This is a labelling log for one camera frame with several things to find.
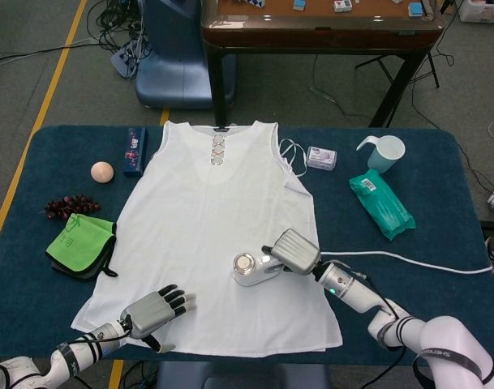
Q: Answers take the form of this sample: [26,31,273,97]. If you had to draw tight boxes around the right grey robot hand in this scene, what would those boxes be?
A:
[261,229,323,276]

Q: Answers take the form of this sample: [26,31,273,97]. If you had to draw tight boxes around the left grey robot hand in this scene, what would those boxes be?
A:
[120,284,197,353]

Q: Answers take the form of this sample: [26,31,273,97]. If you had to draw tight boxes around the white handheld steam iron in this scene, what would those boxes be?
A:
[231,250,290,288]

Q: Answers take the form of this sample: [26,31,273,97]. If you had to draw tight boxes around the white sleeveless shirt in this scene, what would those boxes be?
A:
[70,119,344,357]

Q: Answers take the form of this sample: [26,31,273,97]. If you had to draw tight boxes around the clear plastic small box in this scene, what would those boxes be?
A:
[305,145,338,172]

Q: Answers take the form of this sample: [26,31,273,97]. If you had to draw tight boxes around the green wet wipes pack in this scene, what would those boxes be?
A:
[348,168,417,242]

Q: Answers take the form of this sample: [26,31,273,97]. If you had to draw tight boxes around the green black fabric pouch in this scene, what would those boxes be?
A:
[45,213,119,280]

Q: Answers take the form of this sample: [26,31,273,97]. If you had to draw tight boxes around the dark blue robot torso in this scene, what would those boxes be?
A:
[155,360,331,389]

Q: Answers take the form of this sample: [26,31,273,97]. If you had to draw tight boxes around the dark teal table cover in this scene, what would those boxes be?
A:
[0,124,494,364]

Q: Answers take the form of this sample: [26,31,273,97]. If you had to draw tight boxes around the light blue plastic pitcher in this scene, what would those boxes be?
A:
[355,135,406,174]

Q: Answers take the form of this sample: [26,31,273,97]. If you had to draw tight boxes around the dark red grape bunch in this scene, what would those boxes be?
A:
[43,194,101,221]

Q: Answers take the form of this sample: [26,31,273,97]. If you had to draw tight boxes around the beige egg-shaped ball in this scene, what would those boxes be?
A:
[90,160,115,186]

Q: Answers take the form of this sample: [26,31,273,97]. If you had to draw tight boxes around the dark blue printed box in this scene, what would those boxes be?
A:
[122,126,149,178]

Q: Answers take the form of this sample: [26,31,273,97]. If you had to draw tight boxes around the brown mahjong table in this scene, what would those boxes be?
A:
[200,0,445,129]

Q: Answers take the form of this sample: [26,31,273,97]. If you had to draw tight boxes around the grey power strip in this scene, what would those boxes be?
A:
[110,38,144,78]

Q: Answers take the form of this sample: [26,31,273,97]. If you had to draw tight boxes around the thin white cable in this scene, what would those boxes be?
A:
[320,250,494,276]

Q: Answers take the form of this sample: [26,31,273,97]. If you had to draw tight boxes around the white ribbon strap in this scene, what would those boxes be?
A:
[278,137,310,177]

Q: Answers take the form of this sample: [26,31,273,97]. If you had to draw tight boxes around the black floor cable bundle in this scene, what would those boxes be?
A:
[94,0,150,56]

